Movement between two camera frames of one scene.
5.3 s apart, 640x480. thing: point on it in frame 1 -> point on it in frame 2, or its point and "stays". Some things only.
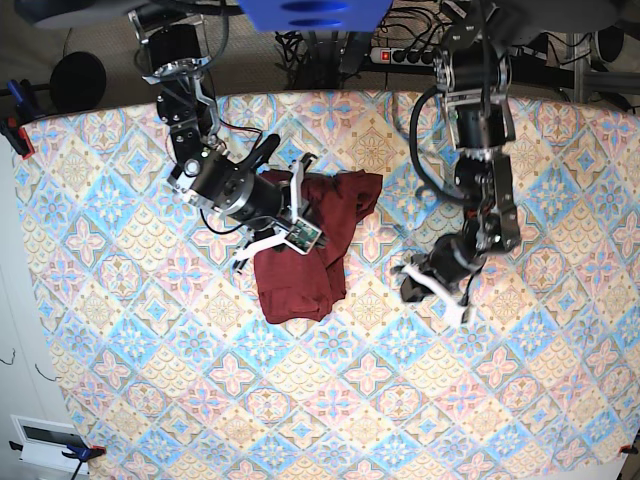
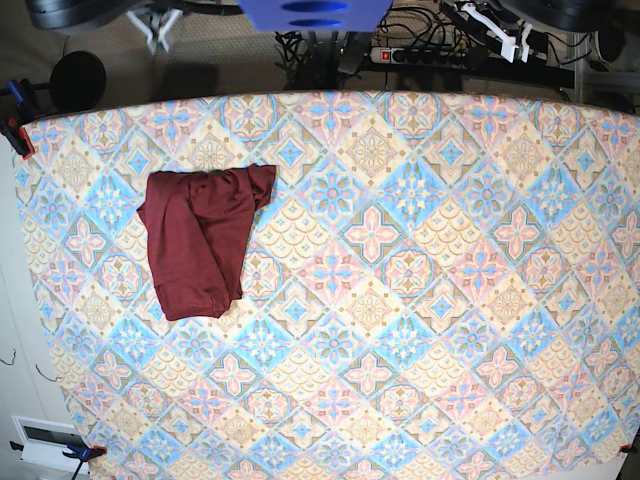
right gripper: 444,273 -> 511,35
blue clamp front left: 73,451 stays
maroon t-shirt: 298,287 -> 197,224
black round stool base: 77,80 stays
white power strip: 392,55 stays
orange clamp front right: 628,449 stays
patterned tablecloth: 173,375 stays
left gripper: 297,229 -> 155,22
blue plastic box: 315,15 stays
